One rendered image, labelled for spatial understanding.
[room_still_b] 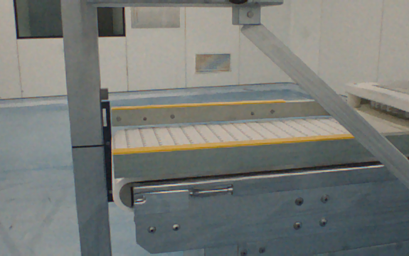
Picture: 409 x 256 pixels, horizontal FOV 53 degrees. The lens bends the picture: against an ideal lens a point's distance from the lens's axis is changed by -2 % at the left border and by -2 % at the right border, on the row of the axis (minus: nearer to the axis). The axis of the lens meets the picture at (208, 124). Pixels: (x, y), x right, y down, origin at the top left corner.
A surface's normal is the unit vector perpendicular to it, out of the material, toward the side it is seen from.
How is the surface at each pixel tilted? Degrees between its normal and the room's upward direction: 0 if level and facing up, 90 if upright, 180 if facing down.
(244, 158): 90
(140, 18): 90
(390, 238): 90
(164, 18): 90
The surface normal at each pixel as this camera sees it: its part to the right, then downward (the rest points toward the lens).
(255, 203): 0.22, 0.23
